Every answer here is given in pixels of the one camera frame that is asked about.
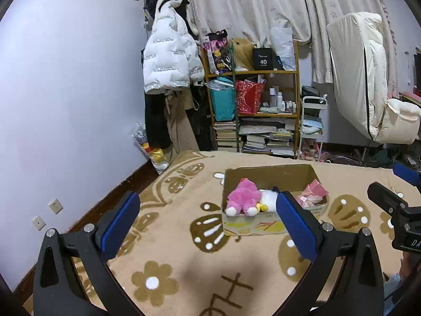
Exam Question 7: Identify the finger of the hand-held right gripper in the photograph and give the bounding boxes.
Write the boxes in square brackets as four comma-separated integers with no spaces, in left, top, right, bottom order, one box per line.
[367,182,412,218]
[392,162,421,186]

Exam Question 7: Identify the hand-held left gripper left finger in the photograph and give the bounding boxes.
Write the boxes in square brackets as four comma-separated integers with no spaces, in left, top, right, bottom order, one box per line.
[33,190,142,316]

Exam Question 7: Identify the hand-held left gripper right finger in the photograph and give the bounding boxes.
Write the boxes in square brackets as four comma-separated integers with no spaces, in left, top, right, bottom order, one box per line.
[275,190,385,316]

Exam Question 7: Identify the pink plastic bag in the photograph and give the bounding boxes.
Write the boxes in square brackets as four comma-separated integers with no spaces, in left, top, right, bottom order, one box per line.
[294,194,324,209]

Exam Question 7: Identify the white plush with tag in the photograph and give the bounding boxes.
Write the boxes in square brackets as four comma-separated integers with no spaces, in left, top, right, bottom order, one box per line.
[258,187,282,212]

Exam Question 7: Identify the pink pleated pouch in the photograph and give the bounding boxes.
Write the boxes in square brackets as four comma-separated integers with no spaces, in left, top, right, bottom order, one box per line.
[303,179,329,198]

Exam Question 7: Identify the cardboard box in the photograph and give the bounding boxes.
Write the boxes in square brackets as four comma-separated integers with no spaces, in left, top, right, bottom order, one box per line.
[222,164,329,236]

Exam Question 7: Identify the pink plush bear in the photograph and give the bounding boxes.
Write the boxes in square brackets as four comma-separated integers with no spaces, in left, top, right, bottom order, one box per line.
[225,178,263,218]

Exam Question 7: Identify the person's right hand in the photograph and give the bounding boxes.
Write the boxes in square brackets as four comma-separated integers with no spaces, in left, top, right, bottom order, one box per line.
[399,253,421,282]

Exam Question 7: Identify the dark green bag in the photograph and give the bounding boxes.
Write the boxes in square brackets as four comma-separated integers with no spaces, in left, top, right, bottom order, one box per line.
[362,148,400,168]

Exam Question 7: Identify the beige floral blanket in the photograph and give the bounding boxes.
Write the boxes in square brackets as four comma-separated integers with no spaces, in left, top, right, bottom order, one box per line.
[21,150,421,316]

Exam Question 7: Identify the pink toys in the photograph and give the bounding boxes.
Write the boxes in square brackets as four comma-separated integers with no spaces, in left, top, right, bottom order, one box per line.
[301,138,329,162]

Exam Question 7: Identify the plastic bag of toys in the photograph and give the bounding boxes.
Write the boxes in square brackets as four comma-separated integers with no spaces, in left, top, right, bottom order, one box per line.
[132,122,170,175]

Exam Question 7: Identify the messy pile of magazines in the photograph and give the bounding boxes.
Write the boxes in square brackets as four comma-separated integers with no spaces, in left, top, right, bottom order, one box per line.
[238,125,295,156]

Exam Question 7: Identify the blue and white cloth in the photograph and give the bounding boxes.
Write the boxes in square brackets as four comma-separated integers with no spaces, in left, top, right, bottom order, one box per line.
[302,118,323,135]

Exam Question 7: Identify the dark monitor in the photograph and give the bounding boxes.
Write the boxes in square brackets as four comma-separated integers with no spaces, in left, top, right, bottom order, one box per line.
[413,53,421,89]

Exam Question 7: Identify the neat stack of books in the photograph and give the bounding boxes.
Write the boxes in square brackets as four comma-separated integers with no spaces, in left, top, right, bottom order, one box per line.
[214,121,238,149]

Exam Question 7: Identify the white trolley cart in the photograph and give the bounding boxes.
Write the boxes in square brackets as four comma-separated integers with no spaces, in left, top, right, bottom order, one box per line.
[298,95,328,160]

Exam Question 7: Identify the white folded quilt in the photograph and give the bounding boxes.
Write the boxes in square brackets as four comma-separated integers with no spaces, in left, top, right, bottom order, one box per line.
[326,12,421,145]

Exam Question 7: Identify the beige hanging coat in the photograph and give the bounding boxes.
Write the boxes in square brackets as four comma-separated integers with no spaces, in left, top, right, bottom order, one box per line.
[164,89,199,154]

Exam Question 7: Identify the row of small cosmetic bottles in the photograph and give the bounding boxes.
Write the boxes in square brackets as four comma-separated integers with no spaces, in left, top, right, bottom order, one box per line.
[269,86,297,112]

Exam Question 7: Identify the black hanging clothing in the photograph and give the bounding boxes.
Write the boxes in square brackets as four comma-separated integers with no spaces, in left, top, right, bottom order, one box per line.
[186,86,214,152]

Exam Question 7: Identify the thin green pole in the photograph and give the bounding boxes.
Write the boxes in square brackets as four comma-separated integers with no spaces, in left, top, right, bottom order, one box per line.
[232,48,239,154]

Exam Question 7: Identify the red printed bag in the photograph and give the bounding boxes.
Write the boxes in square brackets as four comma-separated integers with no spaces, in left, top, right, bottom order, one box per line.
[236,80,265,115]

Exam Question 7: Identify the teal bag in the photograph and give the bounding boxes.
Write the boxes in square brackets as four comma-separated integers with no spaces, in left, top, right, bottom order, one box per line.
[209,77,235,122]

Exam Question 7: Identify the wooden shelf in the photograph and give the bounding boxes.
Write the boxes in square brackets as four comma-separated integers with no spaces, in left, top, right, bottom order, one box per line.
[201,41,301,157]

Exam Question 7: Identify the black box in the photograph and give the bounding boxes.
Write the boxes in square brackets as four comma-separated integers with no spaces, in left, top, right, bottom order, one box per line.
[253,48,274,71]

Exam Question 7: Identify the blonde wig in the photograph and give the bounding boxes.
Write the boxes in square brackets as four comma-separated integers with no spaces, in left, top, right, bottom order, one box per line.
[228,38,257,71]

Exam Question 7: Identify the white puffer jacket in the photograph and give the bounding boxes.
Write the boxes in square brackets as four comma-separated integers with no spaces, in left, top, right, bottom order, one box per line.
[143,0,204,95]

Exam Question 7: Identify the clear plastic bag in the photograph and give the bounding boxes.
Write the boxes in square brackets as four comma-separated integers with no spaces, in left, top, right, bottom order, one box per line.
[270,27,297,71]

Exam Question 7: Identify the purple printed bag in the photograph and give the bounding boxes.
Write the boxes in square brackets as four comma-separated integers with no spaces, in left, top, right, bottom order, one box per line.
[202,29,229,75]

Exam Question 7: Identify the pale floral curtain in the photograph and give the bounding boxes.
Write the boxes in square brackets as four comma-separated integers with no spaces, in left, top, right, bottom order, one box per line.
[179,0,398,86]

